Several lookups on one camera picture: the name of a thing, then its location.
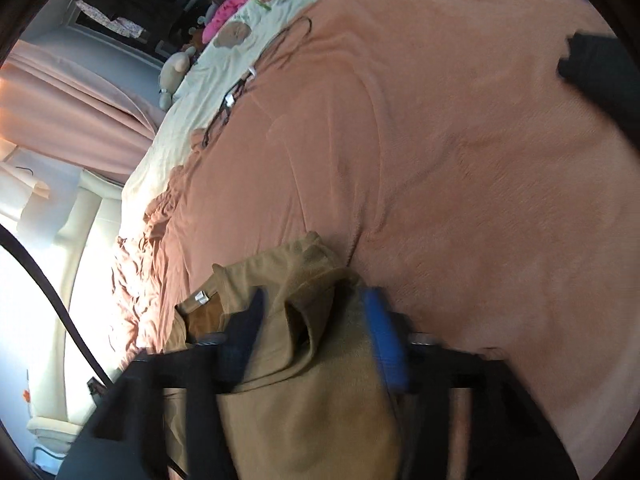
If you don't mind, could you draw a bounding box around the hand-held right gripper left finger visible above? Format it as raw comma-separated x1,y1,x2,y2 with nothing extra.
60,290,266,480

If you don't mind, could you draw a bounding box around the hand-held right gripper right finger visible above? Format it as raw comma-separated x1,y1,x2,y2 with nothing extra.
362,285,581,480

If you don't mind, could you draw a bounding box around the olive printed t-shirt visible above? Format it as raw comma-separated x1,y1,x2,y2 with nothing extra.
162,231,406,480

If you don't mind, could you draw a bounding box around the cream padded headboard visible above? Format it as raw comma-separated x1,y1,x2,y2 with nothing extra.
25,167,128,441

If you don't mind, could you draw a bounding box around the orange-brown blanket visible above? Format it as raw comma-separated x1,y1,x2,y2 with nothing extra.
107,0,640,480

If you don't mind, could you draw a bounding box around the cream plush toy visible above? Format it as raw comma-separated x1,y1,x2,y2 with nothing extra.
158,45,199,111

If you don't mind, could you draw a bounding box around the pink curtain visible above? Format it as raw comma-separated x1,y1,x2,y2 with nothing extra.
0,40,166,186

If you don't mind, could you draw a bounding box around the brown plush toy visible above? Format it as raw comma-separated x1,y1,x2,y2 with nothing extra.
186,24,212,55

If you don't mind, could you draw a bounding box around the pink plush cloth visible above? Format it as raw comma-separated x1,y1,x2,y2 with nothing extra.
201,0,252,43

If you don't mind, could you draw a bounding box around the dark cloth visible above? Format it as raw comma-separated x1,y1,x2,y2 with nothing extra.
556,31,640,161

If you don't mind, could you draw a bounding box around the hanging floral garment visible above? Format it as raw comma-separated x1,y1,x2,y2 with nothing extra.
75,0,147,41

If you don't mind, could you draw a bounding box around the hanging dark garment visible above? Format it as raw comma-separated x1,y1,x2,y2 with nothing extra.
75,0,177,41

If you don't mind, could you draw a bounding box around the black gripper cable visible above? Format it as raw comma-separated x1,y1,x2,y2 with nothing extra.
0,224,113,396

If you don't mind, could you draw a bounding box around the tangled thin black cable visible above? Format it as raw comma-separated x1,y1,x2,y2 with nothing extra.
191,16,313,150

